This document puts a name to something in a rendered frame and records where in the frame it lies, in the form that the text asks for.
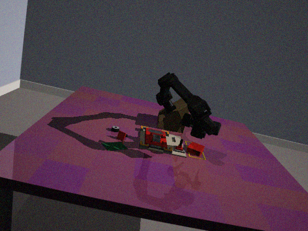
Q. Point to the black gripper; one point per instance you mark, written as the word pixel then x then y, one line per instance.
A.
pixel 188 121

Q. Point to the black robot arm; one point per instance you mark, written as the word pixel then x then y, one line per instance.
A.
pixel 195 105

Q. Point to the flat green square pad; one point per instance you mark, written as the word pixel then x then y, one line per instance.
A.
pixel 114 146

